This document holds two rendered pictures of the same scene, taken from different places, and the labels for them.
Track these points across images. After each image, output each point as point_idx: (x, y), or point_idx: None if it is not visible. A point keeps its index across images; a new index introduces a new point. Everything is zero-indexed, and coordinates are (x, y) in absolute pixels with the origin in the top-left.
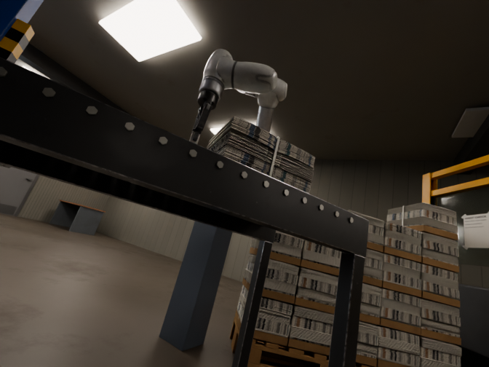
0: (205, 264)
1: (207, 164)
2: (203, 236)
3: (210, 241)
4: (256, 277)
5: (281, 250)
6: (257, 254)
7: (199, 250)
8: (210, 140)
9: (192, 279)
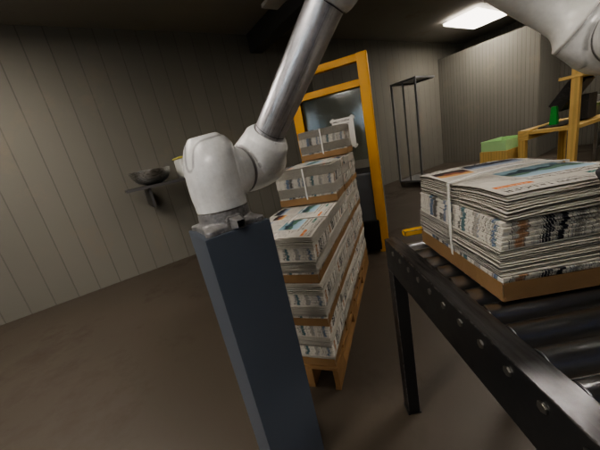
0: (302, 361)
1: None
2: (271, 334)
3: (290, 329)
4: (409, 312)
5: (324, 254)
6: (398, 290)
7: (279, 355)
8: (525, 198)
9: (292, 395)
